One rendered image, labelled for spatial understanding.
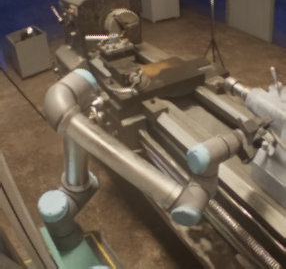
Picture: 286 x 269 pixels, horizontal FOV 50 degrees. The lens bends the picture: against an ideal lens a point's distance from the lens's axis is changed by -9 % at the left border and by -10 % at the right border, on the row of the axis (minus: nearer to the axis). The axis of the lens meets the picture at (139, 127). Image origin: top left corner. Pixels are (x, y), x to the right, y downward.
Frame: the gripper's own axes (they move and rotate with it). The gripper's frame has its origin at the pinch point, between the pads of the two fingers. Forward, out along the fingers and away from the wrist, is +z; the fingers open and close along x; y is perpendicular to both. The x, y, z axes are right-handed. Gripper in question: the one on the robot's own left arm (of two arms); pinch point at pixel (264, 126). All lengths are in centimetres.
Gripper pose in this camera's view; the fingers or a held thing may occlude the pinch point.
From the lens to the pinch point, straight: 126.0
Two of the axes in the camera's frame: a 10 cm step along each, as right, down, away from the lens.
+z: 8.8, -3.3, 3.5
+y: -4.8, -7.1, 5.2
